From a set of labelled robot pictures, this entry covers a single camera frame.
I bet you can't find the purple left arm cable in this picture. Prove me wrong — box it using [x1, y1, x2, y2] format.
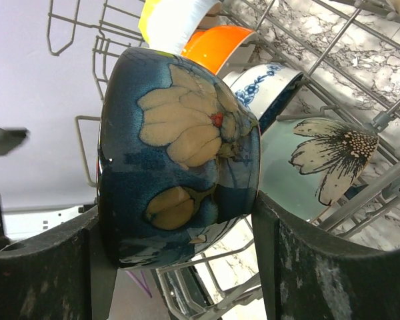
[126, 269, 153, 298]

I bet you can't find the grey bowl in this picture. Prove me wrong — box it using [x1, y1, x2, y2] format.
[146, 0, 219, 55]

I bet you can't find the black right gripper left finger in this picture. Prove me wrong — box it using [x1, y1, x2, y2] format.
[0, 207, 117, 319]

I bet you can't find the dark brown bowl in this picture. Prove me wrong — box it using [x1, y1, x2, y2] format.
[97, 47, 261, 269]

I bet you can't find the white round bowl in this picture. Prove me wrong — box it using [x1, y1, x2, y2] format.
[181, 25, 258, 78]

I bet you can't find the celadon green bowl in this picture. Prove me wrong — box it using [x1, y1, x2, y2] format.
[259, 117, 379, 222]

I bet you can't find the blue floral bowl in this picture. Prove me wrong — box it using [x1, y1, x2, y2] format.
[223, 63, 304, 133]

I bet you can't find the grey wire dish rack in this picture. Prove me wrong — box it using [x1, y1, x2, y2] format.
[46, 0, 400, 320]

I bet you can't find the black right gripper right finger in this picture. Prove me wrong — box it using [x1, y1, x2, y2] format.
[251, 193, 400, 319]

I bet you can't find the yellow-green bowl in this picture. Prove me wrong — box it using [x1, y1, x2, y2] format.
[138, 0, 160, 43]

